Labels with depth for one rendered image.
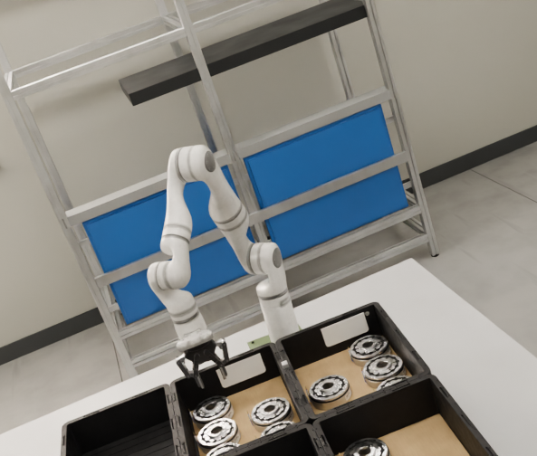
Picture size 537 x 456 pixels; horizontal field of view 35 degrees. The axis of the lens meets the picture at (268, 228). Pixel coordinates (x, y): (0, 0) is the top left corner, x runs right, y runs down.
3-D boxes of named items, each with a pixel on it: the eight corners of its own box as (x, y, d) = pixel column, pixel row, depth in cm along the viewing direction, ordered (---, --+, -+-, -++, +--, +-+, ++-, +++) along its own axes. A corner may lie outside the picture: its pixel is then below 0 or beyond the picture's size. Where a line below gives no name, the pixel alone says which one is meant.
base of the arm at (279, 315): (266, 342, 258) (253, 293, 252) (292, 329, 261) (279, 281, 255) (280, 353, 250) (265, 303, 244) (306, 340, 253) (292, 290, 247)
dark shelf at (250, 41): (122, 90, 415) (118, 80, 412) (341, 7, 431) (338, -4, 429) (133, 106, 374) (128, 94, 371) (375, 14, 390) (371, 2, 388)
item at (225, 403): (191, 406, 223) (190, 404, 223) (226, 393, 223) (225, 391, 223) (196, 427, 213) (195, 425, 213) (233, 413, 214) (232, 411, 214)
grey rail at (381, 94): (62, 223, 389) (57, 214, 387) (390, 92, 412) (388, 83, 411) (62, 230, 380) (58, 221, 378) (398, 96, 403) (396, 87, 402)
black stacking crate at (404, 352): (287, 376, 230) (274, 342, 226) (387, 337, 232) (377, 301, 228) (325, 460, 193) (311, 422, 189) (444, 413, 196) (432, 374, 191)
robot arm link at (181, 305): (161, 325, 208) (191, 322, 204) (139, 272, 202) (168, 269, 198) (174, 308, 213) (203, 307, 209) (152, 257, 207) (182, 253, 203)
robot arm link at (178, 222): (148, 233, 206) (177, 231, 202) (167, 142, 218) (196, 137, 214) (167, 250, 213) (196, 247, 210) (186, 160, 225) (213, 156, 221)
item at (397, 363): (357, 367, 215) (356, 365, 215) (391, 351, 217) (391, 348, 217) (373, 385, 206) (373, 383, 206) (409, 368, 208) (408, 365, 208)
